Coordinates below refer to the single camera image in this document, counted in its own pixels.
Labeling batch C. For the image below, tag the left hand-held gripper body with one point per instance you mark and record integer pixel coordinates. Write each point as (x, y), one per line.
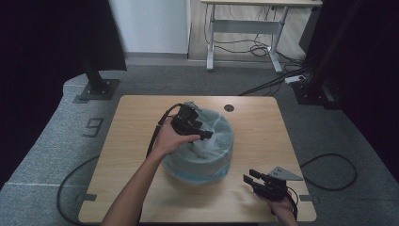
(185, 121)

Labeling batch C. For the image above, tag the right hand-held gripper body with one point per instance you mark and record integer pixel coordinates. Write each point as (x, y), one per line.
(273, 190)

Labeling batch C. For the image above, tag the white bin bag blue edge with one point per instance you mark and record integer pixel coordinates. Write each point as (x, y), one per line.
(219, 138)

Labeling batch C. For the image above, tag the person's right hand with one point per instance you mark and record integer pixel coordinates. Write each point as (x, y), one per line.
(284, 208)

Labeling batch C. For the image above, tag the person's left hand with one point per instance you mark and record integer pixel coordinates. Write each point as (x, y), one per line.
(167, 139)

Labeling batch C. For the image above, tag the dark tape marker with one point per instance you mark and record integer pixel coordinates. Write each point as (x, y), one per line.
(306, 198)
(87, 197)

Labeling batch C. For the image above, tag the tall black metal stand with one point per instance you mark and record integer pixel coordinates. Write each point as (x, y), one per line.
(310, 94)

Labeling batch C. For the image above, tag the white power strip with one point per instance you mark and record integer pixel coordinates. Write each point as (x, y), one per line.
(295, 79)

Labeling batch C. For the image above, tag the black curtain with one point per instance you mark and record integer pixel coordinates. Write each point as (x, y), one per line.
(376, 78)
(47, 47)

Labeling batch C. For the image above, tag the grey metal frame desk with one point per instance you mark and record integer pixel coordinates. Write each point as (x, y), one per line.
(244, 26)

